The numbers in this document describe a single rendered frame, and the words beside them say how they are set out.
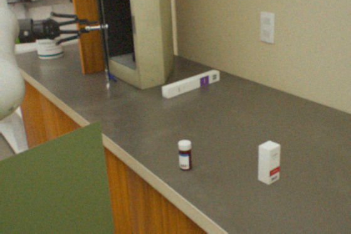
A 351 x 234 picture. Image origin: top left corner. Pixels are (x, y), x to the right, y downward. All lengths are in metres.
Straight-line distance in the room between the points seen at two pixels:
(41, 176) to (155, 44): 1.04
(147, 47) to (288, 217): 0.96
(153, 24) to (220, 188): 0.84
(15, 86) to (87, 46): 1.13
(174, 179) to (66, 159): 0.38
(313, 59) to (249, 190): 0.68
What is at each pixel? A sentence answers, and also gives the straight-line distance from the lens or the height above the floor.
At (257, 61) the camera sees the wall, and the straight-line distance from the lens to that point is 1.79.
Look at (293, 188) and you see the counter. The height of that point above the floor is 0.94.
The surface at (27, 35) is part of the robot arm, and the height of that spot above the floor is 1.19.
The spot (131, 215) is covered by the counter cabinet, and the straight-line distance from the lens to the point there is 1.45.
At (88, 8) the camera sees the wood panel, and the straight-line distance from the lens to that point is 1.97.
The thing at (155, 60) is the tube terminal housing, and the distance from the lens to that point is 1.73.
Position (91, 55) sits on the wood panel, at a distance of 2.01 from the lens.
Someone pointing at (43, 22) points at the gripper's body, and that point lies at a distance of 1.73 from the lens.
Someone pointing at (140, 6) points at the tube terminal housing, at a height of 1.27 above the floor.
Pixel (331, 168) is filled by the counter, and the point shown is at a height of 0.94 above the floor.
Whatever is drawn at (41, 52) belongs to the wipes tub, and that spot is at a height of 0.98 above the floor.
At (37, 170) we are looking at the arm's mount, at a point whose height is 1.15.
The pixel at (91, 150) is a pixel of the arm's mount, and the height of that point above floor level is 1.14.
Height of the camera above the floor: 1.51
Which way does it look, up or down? 21 degrees down
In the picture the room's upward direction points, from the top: 3 degrees counter-clockwise
